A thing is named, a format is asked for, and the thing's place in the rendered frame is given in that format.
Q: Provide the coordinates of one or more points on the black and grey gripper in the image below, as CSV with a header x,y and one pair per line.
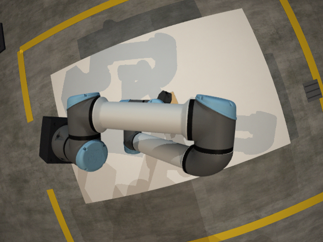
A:
x,y
165,96

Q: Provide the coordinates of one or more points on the tan square mat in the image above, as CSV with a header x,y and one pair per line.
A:
x,y
173,98

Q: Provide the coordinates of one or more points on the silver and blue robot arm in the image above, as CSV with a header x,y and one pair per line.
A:
x,y
210,121

